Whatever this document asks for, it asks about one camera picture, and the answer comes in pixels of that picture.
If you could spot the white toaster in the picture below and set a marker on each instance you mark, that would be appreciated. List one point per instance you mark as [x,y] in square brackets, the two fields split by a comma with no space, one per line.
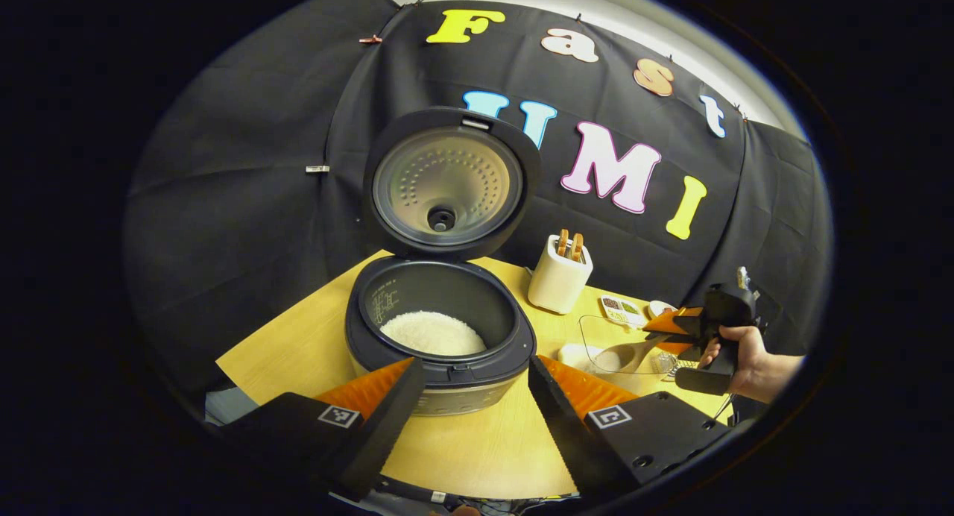
[555,285]

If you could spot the wooden spoon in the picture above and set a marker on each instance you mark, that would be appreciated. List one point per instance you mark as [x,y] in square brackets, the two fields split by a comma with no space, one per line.
[618,358]

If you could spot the white round plate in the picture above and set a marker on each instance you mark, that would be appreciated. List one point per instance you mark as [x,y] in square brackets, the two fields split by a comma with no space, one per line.
[659,307]

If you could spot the black backdrop cloth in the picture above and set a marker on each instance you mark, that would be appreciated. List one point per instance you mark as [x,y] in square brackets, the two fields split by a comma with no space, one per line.
[238,203]

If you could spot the dark grey rice cooker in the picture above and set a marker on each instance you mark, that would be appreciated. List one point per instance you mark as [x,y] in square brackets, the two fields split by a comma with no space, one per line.
[447,173]

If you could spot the white rice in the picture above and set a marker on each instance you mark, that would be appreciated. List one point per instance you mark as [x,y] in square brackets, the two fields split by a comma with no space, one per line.
[432,335]

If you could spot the white divided bean dish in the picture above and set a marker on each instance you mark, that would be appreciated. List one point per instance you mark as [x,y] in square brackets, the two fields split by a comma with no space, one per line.
[611,303]

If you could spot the toasted bread slice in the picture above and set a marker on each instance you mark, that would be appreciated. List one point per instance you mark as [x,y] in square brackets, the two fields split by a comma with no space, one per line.
[577,247]
[563,242]

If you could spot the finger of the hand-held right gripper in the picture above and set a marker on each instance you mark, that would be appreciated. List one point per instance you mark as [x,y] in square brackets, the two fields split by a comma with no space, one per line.
[682,321]
[682,347]

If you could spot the clear plastic rice box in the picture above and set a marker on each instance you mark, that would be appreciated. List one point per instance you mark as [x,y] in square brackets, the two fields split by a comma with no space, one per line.
[574,356]

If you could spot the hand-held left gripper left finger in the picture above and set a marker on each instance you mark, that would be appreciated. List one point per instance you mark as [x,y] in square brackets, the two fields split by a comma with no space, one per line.
[387,434]

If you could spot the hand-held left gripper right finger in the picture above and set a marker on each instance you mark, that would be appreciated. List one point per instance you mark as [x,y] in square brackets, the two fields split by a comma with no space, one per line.
[566,441]

